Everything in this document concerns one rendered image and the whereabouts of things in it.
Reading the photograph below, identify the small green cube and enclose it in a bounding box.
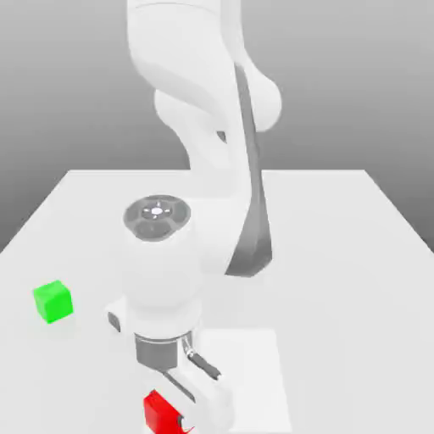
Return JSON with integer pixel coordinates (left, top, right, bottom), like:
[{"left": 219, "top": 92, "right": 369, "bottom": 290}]
[{"left": 32, "top": 279, "right": 75, "bottom": 325}]

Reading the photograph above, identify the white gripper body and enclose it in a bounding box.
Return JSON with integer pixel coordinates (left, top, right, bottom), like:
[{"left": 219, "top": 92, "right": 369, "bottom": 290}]
[{"left": 150, "top": 359, "right": 237, "bottom": 434}]

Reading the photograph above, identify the small red cube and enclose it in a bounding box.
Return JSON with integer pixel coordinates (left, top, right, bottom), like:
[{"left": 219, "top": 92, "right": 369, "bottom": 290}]
[{"left": 142, "top": 388, "right": 197, "bottom": 434}]

